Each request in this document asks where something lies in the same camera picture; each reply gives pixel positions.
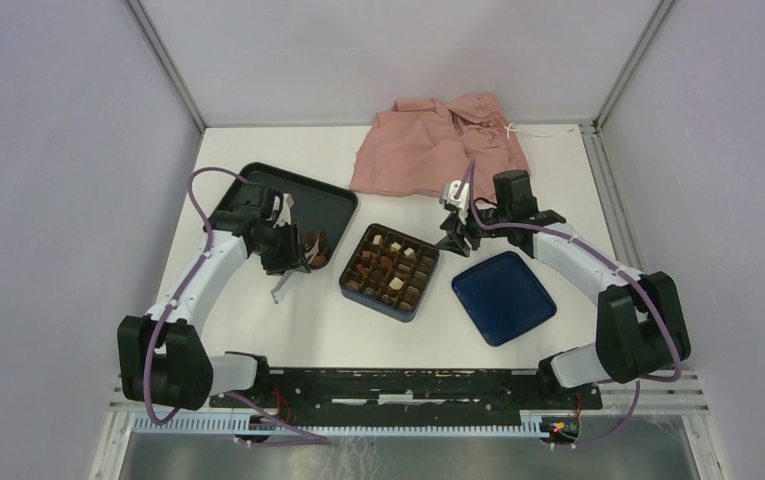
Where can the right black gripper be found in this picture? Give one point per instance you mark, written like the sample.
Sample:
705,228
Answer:
454,243

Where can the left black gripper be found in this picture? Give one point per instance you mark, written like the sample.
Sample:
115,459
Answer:
289,260

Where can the silver metal tongs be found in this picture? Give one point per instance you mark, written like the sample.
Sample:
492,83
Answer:
316,253

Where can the blue chocolate box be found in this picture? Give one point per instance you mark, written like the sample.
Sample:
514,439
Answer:
389,272

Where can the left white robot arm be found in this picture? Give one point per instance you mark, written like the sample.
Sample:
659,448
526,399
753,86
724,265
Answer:
161,355

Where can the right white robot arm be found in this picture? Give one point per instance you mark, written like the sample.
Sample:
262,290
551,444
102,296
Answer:
640,328

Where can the black chocolate tray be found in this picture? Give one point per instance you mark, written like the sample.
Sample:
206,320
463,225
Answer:
317,206

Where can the blue box lid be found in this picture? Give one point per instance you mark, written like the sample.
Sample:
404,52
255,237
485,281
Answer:
503,298

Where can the pink cloth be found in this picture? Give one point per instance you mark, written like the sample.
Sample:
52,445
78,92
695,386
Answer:
421,143

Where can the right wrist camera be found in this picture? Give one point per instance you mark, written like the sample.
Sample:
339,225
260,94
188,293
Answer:
455,195

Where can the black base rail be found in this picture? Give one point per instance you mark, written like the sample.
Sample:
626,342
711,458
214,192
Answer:
377,398

